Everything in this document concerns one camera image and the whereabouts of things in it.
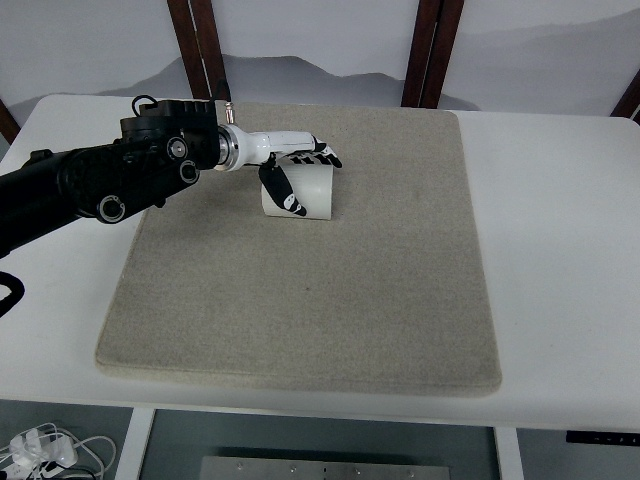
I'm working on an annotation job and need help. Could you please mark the white table leg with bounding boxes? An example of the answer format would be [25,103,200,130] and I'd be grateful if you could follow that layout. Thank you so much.
[117,407,156,480]
[492,425,526,480]

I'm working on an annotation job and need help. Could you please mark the grey beige fabric mat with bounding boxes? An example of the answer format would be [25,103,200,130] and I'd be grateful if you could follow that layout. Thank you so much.
[93,102,504,399]

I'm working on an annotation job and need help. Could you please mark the dark wooden screen post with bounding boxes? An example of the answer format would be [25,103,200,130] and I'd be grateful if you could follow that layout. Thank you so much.
[610,69,640,121]
[0,97,22,147]
[401,0,444,107]
[167,0,210,100]
[419,0,466,109]
[189,0,231,101]

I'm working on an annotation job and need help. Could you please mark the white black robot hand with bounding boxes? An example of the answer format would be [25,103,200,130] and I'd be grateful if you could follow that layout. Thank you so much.
[230,127,344,218]

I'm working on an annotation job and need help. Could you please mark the grey metal plate with screws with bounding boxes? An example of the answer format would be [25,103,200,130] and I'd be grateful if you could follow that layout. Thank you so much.
[198,454,451,480]

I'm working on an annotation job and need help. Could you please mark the white charger with cables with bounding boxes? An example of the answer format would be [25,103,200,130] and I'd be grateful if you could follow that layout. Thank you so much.
[0,422,119,480]

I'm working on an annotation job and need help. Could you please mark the black table control panel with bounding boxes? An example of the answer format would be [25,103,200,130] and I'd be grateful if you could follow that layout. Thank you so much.
[566,429,640,445]

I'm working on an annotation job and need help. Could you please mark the white ribbed cup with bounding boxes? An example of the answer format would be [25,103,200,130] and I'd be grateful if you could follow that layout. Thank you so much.
[260,154,335,221]

